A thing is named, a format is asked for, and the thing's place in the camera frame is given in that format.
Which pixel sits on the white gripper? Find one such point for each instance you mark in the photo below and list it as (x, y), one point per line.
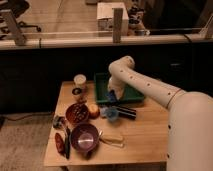
(118, 89)

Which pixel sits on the blue sponge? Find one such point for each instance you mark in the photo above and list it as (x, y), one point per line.
(111, 97)

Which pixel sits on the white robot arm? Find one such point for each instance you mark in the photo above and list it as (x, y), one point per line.
(190, 123)

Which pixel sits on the green plastic tray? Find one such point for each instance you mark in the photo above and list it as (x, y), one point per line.
(100, 88)

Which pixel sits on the black rectangular case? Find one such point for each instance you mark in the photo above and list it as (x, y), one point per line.
(130, 114)

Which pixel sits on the orange round fruit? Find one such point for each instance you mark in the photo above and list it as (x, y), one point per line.
(94, 110)

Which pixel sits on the white paper cup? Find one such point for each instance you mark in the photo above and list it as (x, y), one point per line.
(80, 81)

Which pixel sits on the small dark topped jar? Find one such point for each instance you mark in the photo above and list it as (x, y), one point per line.
(77, 94)

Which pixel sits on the brown bowl with nuts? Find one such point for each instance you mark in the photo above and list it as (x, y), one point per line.
(77, 113)

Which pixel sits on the purple bowl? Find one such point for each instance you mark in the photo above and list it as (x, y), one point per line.
(84, 138)

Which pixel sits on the white cardboard box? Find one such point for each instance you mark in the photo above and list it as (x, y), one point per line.
(105, 13)

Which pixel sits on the red spatula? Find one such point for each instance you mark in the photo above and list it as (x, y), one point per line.
(59, 143)

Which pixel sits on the black office chair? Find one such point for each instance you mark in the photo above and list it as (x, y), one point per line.
(18, 7)

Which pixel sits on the wooden centre post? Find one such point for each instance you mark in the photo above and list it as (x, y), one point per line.
(117, 24)

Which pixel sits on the wooden post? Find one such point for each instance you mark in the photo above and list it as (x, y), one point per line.
(207, 30)
(13, 26)
(117, 24)

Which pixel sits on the wooden right post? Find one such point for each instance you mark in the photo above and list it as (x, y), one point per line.
(207, 30)

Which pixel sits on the wooden left post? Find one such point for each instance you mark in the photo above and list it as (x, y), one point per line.
(13, 26)

